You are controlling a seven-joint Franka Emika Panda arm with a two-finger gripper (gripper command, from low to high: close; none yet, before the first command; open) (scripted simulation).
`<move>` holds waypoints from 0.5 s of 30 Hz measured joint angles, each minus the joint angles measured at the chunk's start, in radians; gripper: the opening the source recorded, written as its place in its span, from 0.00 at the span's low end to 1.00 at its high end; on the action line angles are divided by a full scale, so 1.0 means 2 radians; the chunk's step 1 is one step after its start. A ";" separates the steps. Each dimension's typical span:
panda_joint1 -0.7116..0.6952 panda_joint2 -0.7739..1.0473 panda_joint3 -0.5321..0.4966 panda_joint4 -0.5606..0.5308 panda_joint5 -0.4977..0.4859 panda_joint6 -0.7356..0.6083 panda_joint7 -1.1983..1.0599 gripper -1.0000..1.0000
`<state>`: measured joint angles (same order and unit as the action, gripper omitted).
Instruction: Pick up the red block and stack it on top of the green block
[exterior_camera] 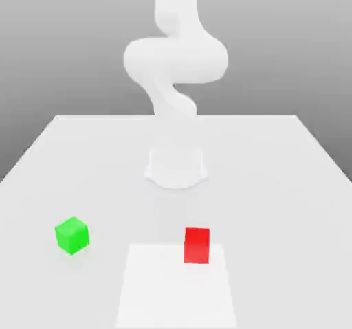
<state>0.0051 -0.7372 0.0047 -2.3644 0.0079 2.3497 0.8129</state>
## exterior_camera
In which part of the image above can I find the small red cube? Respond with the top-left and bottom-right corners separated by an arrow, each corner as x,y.
184,227 -> 210,264

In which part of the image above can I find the small green cube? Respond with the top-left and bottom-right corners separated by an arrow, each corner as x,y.
54,216 -> 91,256

